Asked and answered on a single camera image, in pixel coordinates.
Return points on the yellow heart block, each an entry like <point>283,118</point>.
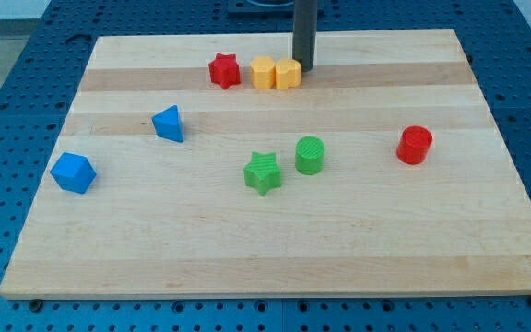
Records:
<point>288,73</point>

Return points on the red cylinder block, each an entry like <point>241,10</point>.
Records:
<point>414,145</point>

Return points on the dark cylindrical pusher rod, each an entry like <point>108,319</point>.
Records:
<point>304,33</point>

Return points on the green star block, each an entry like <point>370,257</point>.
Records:
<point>262,173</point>

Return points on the green cylinder block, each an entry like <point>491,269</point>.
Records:
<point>309,155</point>

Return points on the yellow hexagon block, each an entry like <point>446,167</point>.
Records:
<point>262,70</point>

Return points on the red star block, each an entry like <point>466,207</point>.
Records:
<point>224,70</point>

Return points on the blue cube block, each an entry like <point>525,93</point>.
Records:
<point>73,173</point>

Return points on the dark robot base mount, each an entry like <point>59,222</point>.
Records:
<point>262,9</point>

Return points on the blue triangle block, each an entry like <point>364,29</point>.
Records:
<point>168,124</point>

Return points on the wooden board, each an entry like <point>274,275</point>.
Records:
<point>171,220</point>

